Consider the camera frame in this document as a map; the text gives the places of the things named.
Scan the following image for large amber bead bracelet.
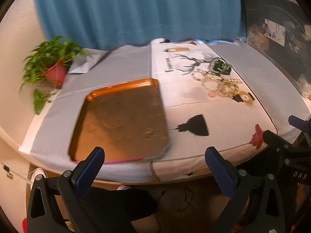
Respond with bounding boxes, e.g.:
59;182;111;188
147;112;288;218
217;78;243;99

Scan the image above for small pearl bead bracelet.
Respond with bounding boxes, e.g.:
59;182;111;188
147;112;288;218
201;75;223;93

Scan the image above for pink white bead bracelets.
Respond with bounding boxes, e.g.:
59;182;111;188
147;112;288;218
191;69;209;82

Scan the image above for white round lamp base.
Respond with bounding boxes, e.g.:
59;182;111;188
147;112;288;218
30;168;47;188

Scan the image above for grey tablecloth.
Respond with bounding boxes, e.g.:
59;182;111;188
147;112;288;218
19;41;310;171

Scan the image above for white printed table runner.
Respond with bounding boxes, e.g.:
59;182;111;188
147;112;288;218
150;38;276;181

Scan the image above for dark storage box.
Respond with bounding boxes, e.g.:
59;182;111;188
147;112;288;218
243;0;310;98

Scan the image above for orange metal tray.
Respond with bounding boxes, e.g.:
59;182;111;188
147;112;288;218
69;78;170;164

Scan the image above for red plant pot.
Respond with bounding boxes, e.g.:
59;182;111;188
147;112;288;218
42;59;67;88

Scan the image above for green potted plant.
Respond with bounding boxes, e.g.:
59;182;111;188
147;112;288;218
19;36;89;115

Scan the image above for blue curtain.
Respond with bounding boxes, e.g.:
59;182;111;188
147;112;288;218
34;0;245;50

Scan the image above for white cable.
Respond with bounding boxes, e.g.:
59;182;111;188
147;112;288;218
0;161;35;185

